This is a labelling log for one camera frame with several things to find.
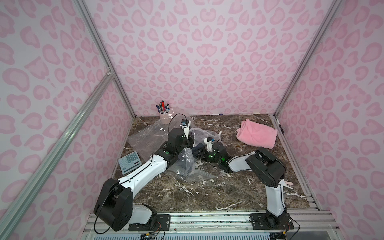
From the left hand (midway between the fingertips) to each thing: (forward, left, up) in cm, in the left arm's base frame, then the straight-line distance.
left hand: (192, 131), depth 82 cm
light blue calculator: (-9, +39, -20) cm, 45 cm away
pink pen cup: (+22, +20, -13) cm, 32 cm away
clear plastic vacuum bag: (+8, +33, -21) cm, 40 cm away
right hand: (-5, 0, -16) cm, 17 cm away
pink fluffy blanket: (+11, -44, -18) cm, 48 cm away
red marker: (+27, +21, -6) cm, 34 cm away
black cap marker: (+28, +18, -9) cm, 35 cm away
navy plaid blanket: (-6, -2, -10) cm, 12 cm away
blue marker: (+27, +25, -9) cm, 38 cm away
